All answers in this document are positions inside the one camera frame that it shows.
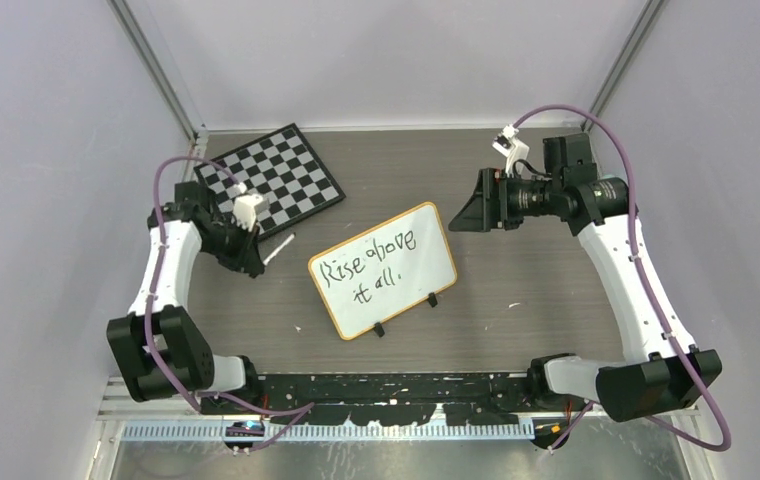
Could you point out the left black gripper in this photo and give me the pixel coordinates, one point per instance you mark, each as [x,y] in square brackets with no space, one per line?
[247,258]

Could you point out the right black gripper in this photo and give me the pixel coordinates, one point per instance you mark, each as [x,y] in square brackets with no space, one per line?
[481,213]

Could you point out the white whiteboard marker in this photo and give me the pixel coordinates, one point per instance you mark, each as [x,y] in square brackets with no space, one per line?
[279,248]

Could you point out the yellow framed whiteboard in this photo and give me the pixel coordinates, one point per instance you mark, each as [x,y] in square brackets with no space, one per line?
[384,271]

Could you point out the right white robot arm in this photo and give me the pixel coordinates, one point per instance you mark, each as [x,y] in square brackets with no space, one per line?
[663,368]

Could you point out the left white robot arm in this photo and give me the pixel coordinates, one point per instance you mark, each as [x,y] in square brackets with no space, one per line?
[157,347]

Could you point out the black whiteboard foot left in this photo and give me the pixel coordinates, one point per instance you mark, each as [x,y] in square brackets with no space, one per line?
[379,329]

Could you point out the black white checkerboard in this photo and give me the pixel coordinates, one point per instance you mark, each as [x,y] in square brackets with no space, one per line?
[284,168]

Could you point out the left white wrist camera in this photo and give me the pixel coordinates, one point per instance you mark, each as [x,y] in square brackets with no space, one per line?
[247,208]

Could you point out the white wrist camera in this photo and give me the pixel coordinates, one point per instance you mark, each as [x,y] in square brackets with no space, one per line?
[247,208]
[515,151]

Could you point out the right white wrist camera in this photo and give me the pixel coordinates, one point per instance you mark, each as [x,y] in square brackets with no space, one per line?
[515,151]

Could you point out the aluminium frame rail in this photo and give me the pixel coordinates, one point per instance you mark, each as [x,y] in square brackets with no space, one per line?
[223,420]

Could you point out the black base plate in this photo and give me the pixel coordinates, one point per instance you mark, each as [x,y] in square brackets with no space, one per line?
[406,399]

